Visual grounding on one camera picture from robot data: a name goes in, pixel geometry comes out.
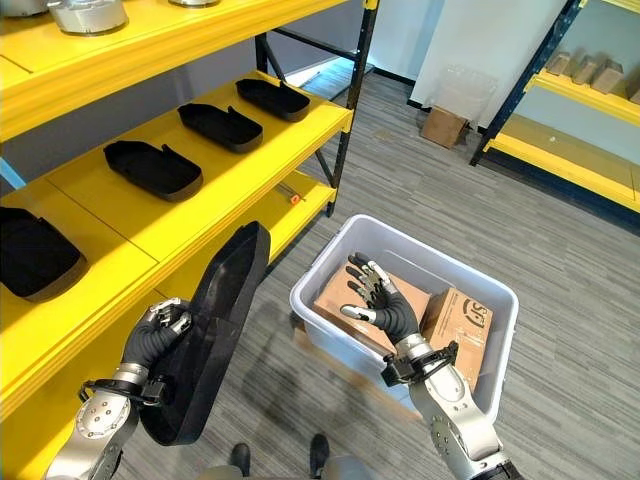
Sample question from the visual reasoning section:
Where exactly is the yellow shelf rack with boxes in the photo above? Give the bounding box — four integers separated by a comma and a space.
468, 0, 640, 215

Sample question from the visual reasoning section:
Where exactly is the large flat cardboard box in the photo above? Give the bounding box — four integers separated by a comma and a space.
313, 263, 433, 357

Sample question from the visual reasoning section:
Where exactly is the printed small cardboard box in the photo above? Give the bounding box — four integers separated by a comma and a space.
419, 287, 495, 395

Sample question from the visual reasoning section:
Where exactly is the brown cardboard box on floor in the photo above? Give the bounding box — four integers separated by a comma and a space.
420, 106, 470, 150

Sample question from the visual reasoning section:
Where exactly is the white wall panel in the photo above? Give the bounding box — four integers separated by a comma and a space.
406, 0, 571, 132

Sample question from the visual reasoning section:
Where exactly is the black sole-shaped part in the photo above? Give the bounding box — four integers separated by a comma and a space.
0, 206, 90, 303
177, 103, 264, 154
103, 140, 204, 203
138, 220, 272, 447
235, 77, 312, 123

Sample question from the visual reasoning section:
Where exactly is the brown block on shelf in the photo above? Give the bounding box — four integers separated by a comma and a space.
544, 50, 572, 77
590, 59, 632, 96
570, 55, 602, 86

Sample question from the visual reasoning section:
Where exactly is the robot dark foot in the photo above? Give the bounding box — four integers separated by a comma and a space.
309, 433, 331, 477
229, 442, 252, 477

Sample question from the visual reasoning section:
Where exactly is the robot right dark foot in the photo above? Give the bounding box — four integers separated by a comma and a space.
309, 433, 331, 477

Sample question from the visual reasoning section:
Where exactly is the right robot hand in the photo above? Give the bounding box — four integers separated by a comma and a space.
340, 252, 420, 346

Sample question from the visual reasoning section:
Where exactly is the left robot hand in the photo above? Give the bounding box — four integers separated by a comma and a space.
121, 296, 194, 374

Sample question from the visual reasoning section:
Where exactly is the white plastic box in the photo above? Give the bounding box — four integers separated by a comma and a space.
289, 214, 520, 424

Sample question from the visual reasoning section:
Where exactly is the robot left dark foot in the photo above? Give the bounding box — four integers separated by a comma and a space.
229, 442, 252, 477

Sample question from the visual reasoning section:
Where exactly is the yellow metal shelf rack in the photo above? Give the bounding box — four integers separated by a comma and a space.
0, 0, 381, 480

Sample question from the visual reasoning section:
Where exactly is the clear plastic bag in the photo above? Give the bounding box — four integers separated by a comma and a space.
433, 63, 500, 126

